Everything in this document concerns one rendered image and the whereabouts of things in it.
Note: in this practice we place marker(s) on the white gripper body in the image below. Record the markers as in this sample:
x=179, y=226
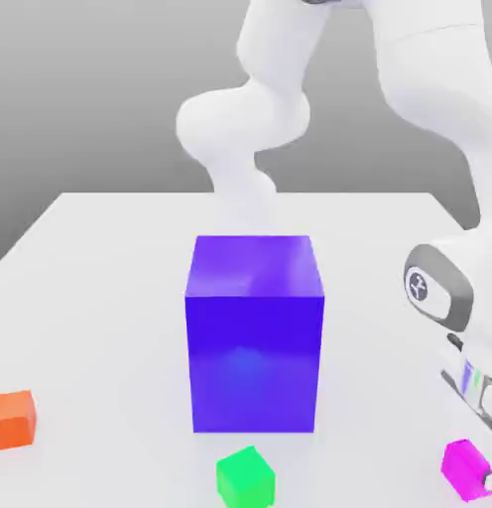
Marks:
x=474, y=414

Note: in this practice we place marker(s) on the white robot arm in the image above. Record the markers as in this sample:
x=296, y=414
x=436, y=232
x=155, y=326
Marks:
x=246, y=119

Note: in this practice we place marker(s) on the small magenta cube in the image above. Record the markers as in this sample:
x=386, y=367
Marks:
x=464, y=468

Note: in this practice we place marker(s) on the small green cube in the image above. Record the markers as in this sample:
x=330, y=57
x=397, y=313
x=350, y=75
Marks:
x=244, y=478

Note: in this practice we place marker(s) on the small orange cube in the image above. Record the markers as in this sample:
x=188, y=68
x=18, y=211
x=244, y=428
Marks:
x=12, y=420

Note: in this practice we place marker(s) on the large blue box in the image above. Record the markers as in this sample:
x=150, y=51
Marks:
x=254, y=357

